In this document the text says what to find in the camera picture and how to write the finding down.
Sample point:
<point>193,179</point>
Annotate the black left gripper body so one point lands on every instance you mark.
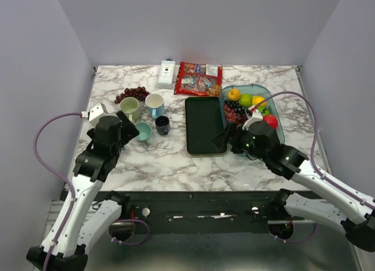
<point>91,132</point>

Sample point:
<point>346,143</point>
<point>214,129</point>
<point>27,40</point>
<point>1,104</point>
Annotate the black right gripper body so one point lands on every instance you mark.
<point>243,143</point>

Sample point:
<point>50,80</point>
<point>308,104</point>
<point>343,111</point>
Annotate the mint green mug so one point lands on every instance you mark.
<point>145,132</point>

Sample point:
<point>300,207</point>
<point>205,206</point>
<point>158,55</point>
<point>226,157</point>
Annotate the light green large mug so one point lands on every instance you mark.
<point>131,108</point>

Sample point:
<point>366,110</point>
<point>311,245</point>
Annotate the dark blue mug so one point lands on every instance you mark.
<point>162,124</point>

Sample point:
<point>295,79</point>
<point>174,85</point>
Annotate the light blue hexagonal mug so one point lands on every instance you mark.
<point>155,105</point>

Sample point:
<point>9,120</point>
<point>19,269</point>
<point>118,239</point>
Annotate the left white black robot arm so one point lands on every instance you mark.
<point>72,236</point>

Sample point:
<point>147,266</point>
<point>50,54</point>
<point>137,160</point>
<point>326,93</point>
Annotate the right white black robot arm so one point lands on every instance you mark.
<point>339,206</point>

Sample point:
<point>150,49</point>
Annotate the red apple fruit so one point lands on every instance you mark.
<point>271,120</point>

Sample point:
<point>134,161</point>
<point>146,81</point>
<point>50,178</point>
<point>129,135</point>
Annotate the red grape bunch in container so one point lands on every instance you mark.
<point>235,118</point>

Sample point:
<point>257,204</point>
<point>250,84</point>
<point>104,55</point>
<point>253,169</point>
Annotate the black tray gold rim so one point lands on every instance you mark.
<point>203,122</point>

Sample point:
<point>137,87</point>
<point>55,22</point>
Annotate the green striped melon fruit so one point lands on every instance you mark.
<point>264,111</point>

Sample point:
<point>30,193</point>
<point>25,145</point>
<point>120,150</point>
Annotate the dark blue grape bunch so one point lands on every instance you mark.
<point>233,106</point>

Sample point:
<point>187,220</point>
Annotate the dark red grape bunch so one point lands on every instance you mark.
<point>140,93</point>

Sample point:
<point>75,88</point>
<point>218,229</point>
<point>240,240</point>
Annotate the yellow lemon fruit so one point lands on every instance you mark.
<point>256,100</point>

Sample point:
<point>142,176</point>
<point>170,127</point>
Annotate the green lime fruit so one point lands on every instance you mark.
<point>245,100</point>

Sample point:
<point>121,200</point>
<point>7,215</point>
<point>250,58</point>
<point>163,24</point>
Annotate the orange fruit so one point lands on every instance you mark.
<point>234,94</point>

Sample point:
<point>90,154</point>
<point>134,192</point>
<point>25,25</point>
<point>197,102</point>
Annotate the red snack bag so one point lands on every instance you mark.
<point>203,80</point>

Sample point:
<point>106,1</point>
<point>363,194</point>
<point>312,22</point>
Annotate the white rectangular box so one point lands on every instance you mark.
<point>166,74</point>

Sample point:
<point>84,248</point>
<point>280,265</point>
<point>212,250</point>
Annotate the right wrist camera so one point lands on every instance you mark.
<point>253,115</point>

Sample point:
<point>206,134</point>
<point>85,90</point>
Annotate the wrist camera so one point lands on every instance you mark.
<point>94,114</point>
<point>253,115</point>

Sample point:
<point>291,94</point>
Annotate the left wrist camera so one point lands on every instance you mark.
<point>94,114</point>

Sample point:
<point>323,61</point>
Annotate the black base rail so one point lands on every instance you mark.
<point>162,212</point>

